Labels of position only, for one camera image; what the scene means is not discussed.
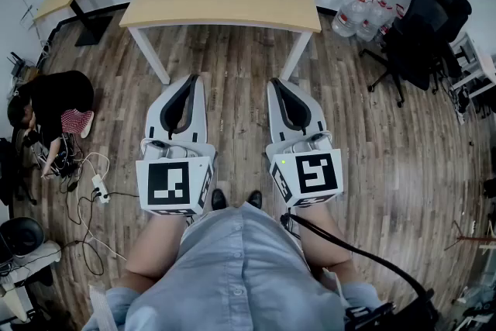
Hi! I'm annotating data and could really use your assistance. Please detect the person's right black shoe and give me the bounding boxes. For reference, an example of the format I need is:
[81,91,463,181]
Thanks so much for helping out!
[246,190,264,210]

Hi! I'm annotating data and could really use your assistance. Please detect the black office chair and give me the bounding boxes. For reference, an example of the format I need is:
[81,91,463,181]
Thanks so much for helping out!
[358,0,474,109]

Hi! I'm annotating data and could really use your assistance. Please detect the person's light blue shirt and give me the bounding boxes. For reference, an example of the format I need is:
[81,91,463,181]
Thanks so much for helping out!
[83,201,388,331]

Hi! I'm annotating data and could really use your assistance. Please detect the white stand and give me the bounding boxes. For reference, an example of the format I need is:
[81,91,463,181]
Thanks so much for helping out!
[0,240,63,323]

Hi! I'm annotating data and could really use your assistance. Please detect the person's black shoe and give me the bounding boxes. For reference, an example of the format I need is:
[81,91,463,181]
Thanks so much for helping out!
[211,188,228,211]
[246,190,264,210]

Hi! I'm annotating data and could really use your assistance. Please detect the black round device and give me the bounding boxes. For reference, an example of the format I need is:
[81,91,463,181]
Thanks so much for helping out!
[0,216,46,257]

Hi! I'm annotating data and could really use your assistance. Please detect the black floor cable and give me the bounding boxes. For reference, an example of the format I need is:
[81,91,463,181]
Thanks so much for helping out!
[57,181,140,277]

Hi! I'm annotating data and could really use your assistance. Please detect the white shelf unit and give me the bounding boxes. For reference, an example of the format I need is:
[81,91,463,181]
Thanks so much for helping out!
[449,30,496,98]

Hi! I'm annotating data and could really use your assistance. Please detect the black router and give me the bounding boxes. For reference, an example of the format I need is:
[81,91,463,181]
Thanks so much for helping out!
[7,52,25,77]

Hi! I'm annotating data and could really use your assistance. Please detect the person's right forearm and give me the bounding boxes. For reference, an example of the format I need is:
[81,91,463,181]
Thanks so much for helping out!
[296,201,357,276]

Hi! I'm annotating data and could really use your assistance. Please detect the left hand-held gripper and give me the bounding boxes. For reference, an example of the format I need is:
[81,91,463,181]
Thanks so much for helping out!
[135,74,216,216]

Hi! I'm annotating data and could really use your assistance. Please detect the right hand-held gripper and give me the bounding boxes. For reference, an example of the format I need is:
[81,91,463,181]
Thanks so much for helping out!
[265,77,345,209]

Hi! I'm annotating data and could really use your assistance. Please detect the white power strip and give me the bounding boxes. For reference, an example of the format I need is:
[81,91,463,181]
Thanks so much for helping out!
[91,174,112,205]

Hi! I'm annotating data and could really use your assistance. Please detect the clear water bottle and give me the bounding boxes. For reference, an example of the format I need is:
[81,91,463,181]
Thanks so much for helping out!
[374,3,406,44]
[331,0,373,38]
[356,0,393,43]

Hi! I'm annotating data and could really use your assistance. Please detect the person's left forearm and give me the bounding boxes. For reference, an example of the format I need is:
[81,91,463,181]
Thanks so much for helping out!
[126,211,191,282]

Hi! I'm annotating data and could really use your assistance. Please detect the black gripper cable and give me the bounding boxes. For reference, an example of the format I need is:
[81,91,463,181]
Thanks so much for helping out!
[279,212,431,307]

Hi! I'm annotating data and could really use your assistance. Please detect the white floor cable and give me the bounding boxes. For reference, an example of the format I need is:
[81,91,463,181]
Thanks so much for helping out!
[76,151,127,261]

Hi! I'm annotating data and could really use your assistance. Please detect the black waist-worn device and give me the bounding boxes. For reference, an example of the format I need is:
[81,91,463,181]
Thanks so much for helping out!
[343,288,441,331]

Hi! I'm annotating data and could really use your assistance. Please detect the person's left black shoe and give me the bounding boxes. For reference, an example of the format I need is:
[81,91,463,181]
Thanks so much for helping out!
[211,188,228,211]

